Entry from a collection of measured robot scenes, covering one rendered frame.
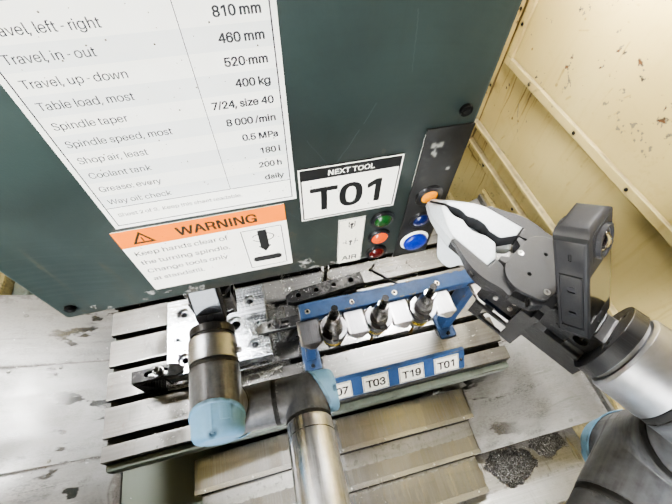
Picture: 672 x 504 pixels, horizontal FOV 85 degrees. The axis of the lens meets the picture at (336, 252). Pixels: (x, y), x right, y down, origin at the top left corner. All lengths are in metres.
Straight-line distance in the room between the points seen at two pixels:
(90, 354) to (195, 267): 1.26
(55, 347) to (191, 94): 1.47
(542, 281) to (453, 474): 1.06
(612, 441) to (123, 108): 0.51
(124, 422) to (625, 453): 1.13
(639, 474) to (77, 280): 0.56
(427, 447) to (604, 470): 0.91
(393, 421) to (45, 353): 1.22
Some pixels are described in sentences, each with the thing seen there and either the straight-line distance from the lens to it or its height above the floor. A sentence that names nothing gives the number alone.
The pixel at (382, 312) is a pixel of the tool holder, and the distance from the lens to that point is 0.82.
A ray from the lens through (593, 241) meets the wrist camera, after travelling 0.32.
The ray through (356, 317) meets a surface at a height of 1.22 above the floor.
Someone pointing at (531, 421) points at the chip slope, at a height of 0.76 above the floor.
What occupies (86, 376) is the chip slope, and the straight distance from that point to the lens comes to 1.63.
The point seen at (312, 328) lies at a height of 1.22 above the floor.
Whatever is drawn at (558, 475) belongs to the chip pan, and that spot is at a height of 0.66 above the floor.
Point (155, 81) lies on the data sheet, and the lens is 0.27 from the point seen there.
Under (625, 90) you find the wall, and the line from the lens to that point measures 1.17.
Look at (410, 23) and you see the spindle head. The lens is 0.28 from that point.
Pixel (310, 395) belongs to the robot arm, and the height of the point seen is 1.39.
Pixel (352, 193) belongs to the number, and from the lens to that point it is 0.36.
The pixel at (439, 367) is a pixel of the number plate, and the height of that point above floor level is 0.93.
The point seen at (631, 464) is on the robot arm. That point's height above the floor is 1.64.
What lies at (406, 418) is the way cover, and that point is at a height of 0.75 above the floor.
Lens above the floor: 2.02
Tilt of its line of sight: 56 degrees down
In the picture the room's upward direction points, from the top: 2 degrees clockwise
